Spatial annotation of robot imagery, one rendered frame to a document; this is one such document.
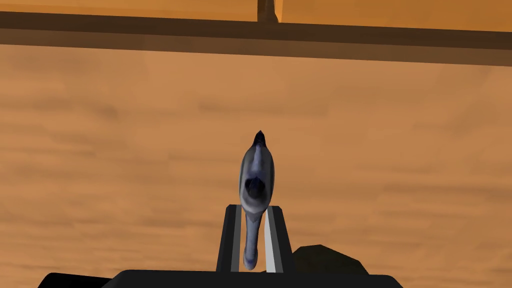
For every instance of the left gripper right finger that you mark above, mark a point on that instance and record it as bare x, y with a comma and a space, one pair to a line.
277, 244

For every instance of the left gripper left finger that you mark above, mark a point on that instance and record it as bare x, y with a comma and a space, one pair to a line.
229, 244

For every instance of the grey metal spoon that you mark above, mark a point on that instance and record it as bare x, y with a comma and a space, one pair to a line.
256, 188

